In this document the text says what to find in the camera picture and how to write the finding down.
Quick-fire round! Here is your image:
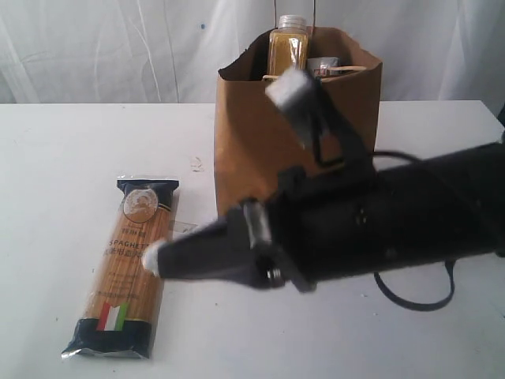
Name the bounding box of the white garlic clove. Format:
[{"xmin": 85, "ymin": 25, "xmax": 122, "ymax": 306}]
[{"xmin": 141, "ymin": 239, "xmax": 166, "ymax": 277}]

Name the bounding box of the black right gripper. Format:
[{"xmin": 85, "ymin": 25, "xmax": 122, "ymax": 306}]
[{"xmin": 157, "ymin": 166, "xmax": 316, "ymax": 292}]

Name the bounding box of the brown paper bag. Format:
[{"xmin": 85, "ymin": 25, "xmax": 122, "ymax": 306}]
[{"xmin": 215, "ymin": 27, "xmax": 383, "ymax": 215}]

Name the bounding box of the small milk carton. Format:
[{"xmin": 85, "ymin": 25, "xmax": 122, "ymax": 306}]
[{"xmin": 306, "ymin": 57, "xmax": 340, "ymax": 77}]

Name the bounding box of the clear tape scrap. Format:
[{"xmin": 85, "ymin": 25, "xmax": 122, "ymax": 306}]
[
  {"xmin": 190, "ymin": 156, "xmax": 205, "ymax": 172},
  {"xmin": 169, "ymin": 220, "xmax": 196, "ymax": 234}
]

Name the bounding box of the spaghetti packet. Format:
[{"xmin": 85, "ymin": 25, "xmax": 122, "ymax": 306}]
[{"xmin": 62, "ymin": 178, "xmax": 179, "ymax": 358}]

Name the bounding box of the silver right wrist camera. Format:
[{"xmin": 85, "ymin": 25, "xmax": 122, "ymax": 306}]
[{"xmin": 265, "ymin": 67, "xmax": 323, "ymax": 148}]

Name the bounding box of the yellow grain bottle white cap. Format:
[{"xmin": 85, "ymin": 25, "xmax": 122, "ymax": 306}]
[{"xmin": 267, "ymin": 15, "xmax": 309, "ymax": 76}]

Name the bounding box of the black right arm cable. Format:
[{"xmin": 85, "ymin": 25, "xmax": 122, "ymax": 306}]
[{"xmin": 372, "ymin": 149, "xmax": 458, "ymax": 313}]

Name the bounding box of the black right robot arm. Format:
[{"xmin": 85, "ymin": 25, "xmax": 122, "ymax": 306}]
[{"xmin": 144, "ymin": 143, "xmax": 504, "ymax": 292}]

